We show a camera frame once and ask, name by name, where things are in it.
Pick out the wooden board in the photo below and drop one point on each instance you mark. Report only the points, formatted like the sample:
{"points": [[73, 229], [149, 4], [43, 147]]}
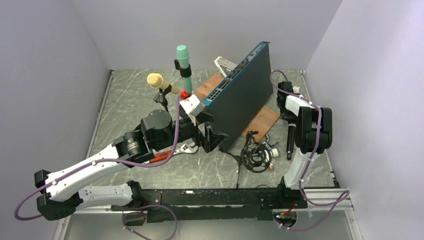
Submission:
{"points": [[262, 122]]}

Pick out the black microphone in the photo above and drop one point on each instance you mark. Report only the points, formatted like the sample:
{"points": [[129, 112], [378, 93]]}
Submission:
{"points": [[290, 142]]}

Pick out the black base frame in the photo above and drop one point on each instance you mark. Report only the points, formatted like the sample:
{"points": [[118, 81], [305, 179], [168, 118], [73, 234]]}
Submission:
{"points": [[217, 203]]}

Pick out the green microphone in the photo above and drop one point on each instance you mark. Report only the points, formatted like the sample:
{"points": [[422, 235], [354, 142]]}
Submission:
{"points": [[182, 55]]}

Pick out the black shock mount tripod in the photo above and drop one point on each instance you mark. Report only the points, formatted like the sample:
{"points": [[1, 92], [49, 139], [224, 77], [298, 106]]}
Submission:
{"points": [[254, 156]]}

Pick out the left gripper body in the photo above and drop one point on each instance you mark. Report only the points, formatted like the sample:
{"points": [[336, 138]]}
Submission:
{"points": [[199, 135]]}

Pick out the blue network switch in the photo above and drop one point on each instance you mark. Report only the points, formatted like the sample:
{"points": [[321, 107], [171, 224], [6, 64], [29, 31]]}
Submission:
{"points": [[237, 99]]}

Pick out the red adjustable wrench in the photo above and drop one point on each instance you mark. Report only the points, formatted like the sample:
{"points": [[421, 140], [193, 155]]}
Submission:
{"points": [[186, 148]]}

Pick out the white plastic connector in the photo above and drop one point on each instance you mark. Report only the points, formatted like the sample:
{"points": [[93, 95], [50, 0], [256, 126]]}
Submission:
{"points": [[272, 148]]}

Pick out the yellow microphone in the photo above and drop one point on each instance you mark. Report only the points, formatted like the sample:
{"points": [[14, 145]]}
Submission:
{"points": [[156, 81]]}

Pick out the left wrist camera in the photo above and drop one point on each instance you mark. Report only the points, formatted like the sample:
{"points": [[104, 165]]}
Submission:
{"points": [[192, 105]]}

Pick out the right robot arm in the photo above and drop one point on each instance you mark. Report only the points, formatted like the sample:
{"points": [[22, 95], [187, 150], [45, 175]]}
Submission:
{"points": [[312, 135]]}

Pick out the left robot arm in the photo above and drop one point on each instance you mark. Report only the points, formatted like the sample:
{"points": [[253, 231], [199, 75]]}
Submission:
{"points": [[65, 191]]}

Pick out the white metal bracket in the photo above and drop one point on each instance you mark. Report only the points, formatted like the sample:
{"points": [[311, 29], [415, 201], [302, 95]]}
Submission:
{"points": [[224, 66]]}

